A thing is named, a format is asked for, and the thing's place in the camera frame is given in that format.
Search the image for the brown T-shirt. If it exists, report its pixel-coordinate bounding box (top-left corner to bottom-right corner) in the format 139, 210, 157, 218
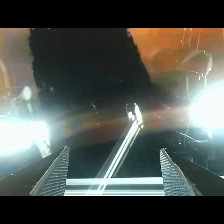
27, 28, 158, 134

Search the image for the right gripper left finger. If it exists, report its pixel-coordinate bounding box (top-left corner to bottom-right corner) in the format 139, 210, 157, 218
0, 145, 71, 197

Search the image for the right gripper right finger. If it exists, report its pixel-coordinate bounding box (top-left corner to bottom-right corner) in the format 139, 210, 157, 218
159, 147, 224, 197

